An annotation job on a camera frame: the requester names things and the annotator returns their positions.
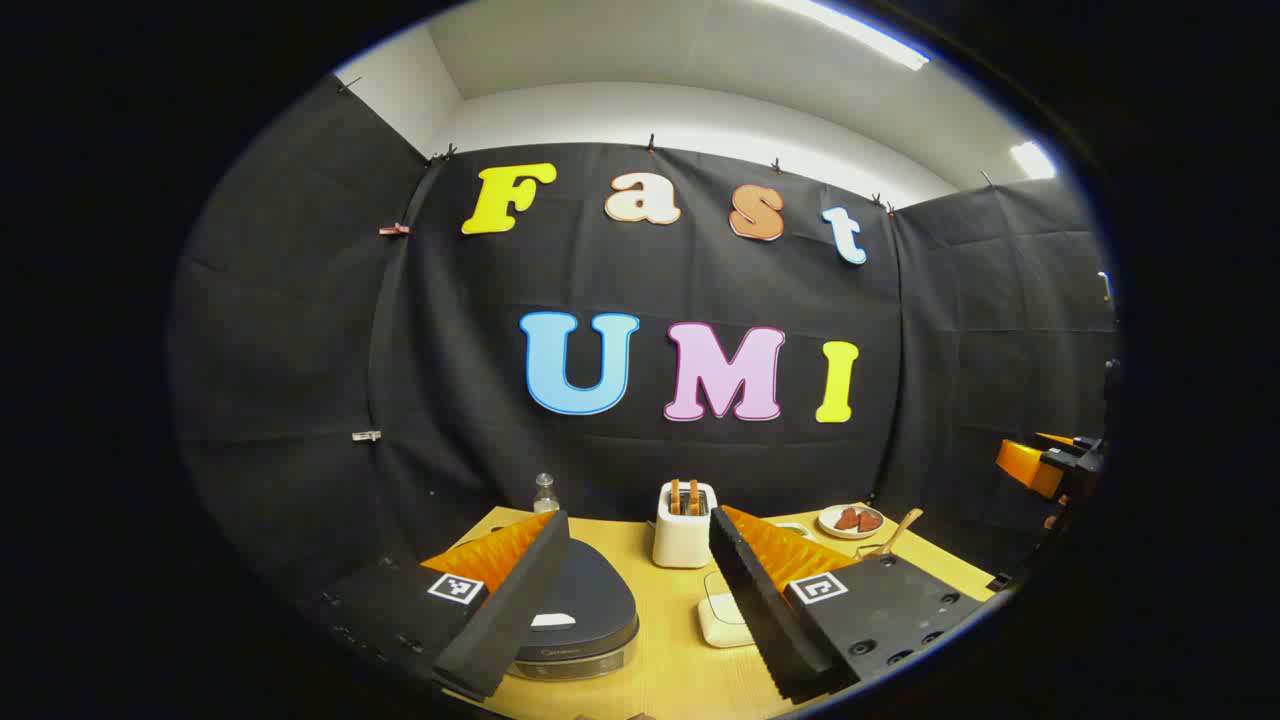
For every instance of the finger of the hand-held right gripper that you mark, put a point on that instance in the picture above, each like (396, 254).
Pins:
(1025, 465)

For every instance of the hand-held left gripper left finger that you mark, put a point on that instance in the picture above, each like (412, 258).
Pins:
(520, 600)

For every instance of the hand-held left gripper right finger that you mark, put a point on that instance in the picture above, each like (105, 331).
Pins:
(760, 620)

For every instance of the white rice heap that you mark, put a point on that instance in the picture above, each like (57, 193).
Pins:
(722, 620)

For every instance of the dark grey rice cooker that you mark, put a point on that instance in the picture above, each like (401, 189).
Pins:
(590, 600)

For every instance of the wooden spoon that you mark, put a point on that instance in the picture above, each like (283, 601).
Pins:
(900, 528)

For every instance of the clear plastic box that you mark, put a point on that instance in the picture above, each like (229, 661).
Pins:
(715, 585)

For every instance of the small glass bottle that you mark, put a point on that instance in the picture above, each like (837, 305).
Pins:
(546, 495)

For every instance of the white toaster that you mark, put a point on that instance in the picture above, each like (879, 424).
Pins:
(682, 540)

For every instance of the white round plate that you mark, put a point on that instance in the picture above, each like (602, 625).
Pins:
(830, 525)

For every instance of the red meat piece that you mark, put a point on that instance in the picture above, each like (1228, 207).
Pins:
(847, 519)
(870, 521)

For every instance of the toasted bread slice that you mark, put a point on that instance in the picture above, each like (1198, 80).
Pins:
(675, 497)
(692, 497)

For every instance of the small ceiling light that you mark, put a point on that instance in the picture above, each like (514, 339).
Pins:
(1033, 160)

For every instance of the long ceiling light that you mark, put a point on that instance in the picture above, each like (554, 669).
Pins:
(860, 30)

